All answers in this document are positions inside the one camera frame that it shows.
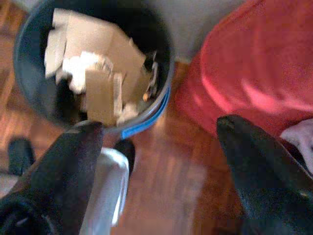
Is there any large brown cardboard piece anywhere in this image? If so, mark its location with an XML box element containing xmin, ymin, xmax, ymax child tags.
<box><xmin>44</xmin><ymin>7</ymin><xmax>149</xmax><ymax>106</ymax></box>

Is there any round grey trash bin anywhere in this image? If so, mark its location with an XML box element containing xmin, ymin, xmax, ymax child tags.
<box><xmin>13</xmin><ymin>0</ymin><xmax>176</xmax><ymax>138</ymax></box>

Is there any grey cloth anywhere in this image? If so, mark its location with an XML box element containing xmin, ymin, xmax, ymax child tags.
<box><xmin>280</xmin><ymin>118</ymin><xmax>313</xmax><ymax>172</ymax></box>

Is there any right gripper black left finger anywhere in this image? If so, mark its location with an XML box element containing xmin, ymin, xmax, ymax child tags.
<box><xmin>0</xmin><ymin>120</ymin><xmax>105</xmax><ymax>235</ymax></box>

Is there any red cushion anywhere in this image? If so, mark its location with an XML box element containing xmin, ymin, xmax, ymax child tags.
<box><xmin>175</xmin><ymin>0</ymin><xmax>313</xmax><ymax>145</ymax></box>

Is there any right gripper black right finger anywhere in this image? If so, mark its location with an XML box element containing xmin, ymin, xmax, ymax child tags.
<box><xmin>216</xmin><ymin>115</ymin><xmax>313</xmax><ymax>235</ymax></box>

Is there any crumpled white paper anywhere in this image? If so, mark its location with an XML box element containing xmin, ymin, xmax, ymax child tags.
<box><xmin>56</xmin><ymin>51</ymin><xmax>113</xmax><ymax>95</ymax></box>

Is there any blue bin bag drawstring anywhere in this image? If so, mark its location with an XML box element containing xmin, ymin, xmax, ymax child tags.
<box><xmin>121</xmin><ymin>84</ymin><xmax>172</xmax><ymax>140</ymax></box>

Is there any small brown cardboard box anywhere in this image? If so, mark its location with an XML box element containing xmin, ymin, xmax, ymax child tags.
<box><xmin>84</xmin><ymin>68</ymin><xmax>128</xmax><ymax>128</ymax></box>

